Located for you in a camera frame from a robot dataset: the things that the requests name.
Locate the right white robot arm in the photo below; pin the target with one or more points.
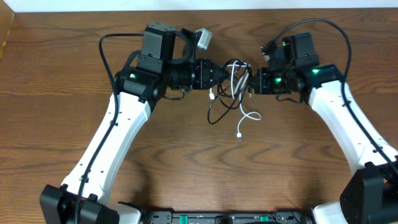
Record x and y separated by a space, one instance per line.
371 194

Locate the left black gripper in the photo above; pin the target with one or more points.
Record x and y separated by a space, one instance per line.
203 68

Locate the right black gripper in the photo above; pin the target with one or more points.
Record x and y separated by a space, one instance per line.
261 88

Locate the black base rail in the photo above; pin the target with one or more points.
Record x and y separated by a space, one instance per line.
282 216

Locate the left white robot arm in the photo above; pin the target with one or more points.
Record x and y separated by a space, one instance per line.
167 60

